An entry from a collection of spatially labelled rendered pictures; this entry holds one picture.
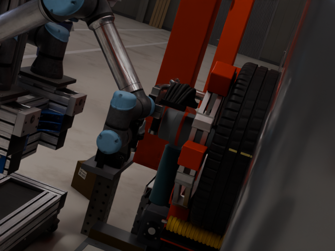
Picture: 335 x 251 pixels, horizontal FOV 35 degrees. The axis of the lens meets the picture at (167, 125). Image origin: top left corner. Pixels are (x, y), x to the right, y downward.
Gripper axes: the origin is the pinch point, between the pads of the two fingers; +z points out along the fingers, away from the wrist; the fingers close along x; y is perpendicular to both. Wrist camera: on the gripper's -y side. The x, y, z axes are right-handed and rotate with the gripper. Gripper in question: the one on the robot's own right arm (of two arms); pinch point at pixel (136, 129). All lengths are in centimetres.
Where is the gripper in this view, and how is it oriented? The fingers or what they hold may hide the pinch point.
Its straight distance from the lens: 198.8
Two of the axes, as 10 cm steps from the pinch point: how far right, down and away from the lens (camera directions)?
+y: 2.9, -9.3, -2.3
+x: -9.3, -3.3, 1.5
